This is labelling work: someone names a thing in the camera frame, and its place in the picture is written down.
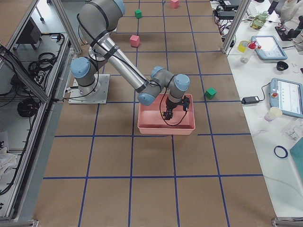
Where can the teach pendant near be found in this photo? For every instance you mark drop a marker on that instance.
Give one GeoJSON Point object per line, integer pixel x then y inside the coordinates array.
{"type": "Point", "coordinates": [287, 96]}

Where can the yellow tape roll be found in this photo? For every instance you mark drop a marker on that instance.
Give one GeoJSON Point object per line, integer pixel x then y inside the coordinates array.
{"type": "Point", "coordinates": [243, 46]}

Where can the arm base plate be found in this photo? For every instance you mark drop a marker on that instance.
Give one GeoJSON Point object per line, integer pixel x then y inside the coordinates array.
{"type": "Point", "coordinates": [94, 94]}

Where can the teach pendant far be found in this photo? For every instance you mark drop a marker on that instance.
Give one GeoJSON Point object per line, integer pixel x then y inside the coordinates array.
{"type": "Point", "coordinates": [270, 48]}

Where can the green glass jar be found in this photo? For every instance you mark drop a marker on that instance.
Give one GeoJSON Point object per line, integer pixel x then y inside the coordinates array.
{"type": "Point", "coordinates": [259, 20]}

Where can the squeeze bottle red cap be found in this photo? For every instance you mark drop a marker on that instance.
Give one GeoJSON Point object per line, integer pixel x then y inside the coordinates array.
{"type": "Point", "coordinates": [251, 46]}

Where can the pink cube centre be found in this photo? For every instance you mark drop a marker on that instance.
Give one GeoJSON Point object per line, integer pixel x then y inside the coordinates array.
{"type": "Point", "coordinates": [134, 40]}

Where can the black bowl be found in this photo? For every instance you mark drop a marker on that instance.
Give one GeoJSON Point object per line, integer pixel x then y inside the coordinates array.
{"type": "Point", "coordinates": [281, 66]}

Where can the black power adapter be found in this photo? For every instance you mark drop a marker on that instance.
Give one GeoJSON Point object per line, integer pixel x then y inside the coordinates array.
{"type": "Point", "coordinates": [250, 100]}

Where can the aluminium frame post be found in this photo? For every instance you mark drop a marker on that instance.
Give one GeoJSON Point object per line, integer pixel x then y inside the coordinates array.
{"type": "Point", "coordinates": [235, 24]}

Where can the green cube near base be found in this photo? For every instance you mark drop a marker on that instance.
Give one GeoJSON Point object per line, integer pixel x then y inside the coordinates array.
{"type": "Point", "coordinates": [138, 13]}

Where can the green cube near bin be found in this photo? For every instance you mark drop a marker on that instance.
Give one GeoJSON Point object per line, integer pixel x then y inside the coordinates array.
{"type": "Point", "coordinates": [210, 93]}

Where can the teach pendant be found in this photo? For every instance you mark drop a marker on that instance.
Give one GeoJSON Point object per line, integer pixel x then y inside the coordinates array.
{"type": "Point", "coordinates": [270, 48]}
{"type": "Point", "coordinates": [287, 96]}

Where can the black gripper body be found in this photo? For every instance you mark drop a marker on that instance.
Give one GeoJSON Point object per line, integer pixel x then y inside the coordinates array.
{"type": "Point", "coordinates": [171, 105]}

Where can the pink cube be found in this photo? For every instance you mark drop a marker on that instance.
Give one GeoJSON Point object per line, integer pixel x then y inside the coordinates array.
{"type": "Point", "coordinates": [134, 40]}
{"type": "Point", "coordinates": [174, 4]}

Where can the pink plastic bin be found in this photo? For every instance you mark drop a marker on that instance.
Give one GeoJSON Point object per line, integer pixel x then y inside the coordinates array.
{"type": "Point", "coordinates": [155, 119]}

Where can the white plastic cup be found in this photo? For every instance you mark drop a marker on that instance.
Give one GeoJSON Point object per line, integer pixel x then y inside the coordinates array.
{"type": "Point", "coordinates": [273, 113]}

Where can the pink cube far left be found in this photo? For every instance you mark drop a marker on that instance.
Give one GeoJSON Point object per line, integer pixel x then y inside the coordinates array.
{"type": "Point", "coordinates": [174, 4]}

